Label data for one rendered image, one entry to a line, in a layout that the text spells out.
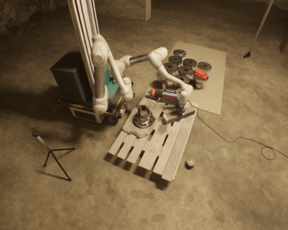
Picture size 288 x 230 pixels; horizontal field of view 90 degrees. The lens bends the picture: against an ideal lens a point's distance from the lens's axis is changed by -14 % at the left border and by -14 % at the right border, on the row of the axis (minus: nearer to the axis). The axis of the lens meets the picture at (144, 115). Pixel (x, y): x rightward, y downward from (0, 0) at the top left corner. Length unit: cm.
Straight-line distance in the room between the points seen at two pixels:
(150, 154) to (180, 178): 44
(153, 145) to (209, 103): 126
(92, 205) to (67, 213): 28
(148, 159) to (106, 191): 58
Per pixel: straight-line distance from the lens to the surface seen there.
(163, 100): 238
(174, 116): 215
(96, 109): 174
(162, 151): 196
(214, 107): 274
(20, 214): 231
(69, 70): 200
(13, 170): 259
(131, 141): 201
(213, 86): 314
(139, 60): 219
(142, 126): 207
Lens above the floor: 187
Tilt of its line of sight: 50 degrees down
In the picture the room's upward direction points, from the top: straight up
